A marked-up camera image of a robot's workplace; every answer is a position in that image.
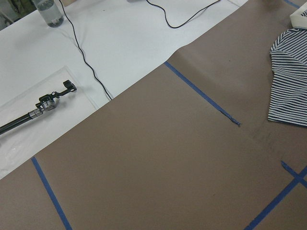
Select navy white striped polo shirt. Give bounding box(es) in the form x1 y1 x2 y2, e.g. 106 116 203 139
268 3 307 127

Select clear plastic water bottle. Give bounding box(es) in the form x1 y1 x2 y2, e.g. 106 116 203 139
32 0 64 28

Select black tripod stick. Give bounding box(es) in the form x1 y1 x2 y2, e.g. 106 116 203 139
0 80 77 135

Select black cable on table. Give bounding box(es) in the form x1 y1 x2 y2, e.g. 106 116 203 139
58 0 113 100

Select clear plastic bag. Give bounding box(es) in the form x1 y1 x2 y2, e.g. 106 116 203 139
0 67 98 178

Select brown paper table cover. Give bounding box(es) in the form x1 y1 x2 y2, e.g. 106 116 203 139
0 0 307 230

